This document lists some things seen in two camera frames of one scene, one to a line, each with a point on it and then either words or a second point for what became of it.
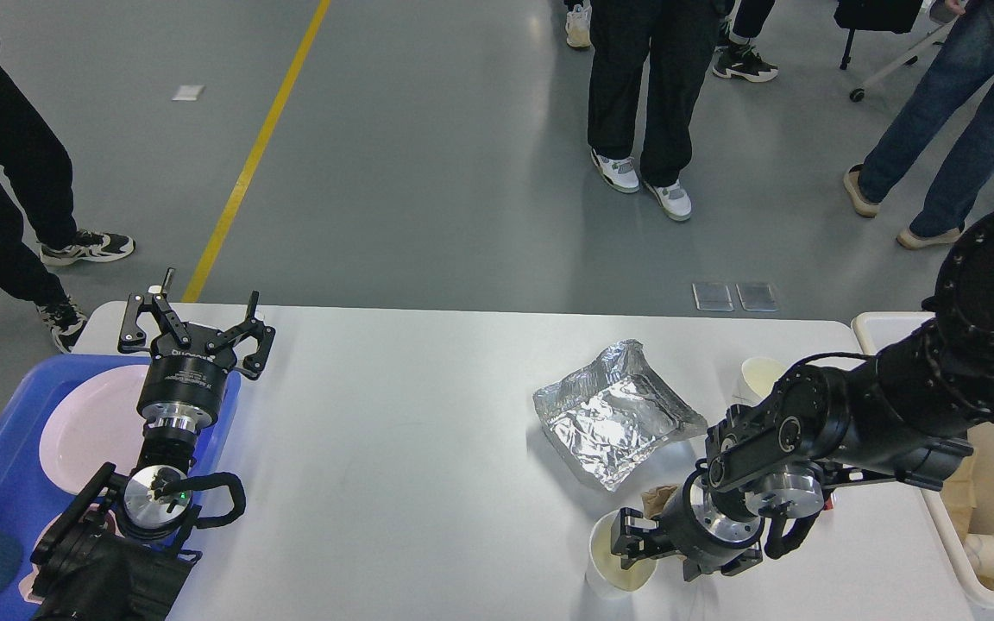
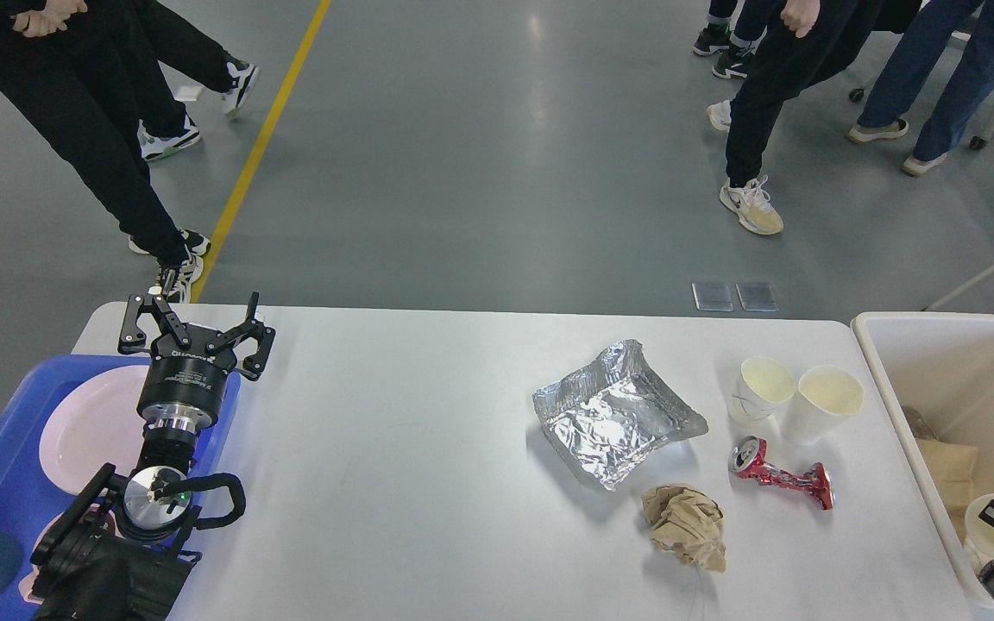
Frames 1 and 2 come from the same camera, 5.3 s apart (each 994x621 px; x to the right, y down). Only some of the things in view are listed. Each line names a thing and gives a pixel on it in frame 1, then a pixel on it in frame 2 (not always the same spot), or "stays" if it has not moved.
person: x=682 y=35 → x=152 y=34
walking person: x=578 y=20 → x=804 y=42
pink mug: x=26 y=585 stays
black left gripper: x=182 y=385 stays
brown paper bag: x=959 y=493 stays
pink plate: x=97 y=423 stays
